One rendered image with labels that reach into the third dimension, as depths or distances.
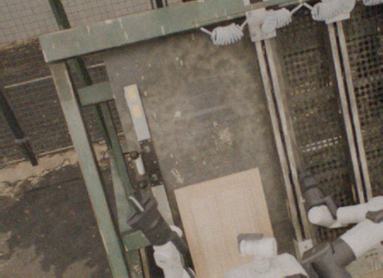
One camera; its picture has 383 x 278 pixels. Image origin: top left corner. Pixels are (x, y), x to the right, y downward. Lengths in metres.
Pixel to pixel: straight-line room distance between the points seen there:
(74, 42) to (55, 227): 2.26
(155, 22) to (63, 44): 0.35
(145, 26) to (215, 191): 0.72
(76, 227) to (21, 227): 0.46
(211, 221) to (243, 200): 0.16
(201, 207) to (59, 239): 1.97
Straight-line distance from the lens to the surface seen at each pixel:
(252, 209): 2.06
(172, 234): 1.62
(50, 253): 3.75
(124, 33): 1.87
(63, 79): 1.93
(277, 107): 1.98
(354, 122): 2.09
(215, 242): 2.08
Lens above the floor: 2.70
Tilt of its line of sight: 43 degrees down
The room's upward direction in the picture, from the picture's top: 10 degrees counter-clockwise
